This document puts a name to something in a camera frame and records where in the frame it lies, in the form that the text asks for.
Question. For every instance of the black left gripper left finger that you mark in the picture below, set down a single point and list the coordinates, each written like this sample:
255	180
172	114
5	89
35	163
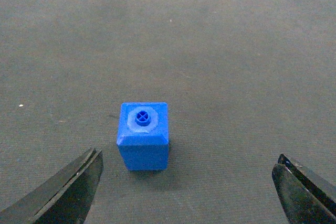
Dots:
66	197

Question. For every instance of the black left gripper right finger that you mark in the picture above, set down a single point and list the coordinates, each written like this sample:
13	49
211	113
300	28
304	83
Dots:
305	196

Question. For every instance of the blue square plastic part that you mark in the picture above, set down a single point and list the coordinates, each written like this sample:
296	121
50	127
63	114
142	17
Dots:
143	135

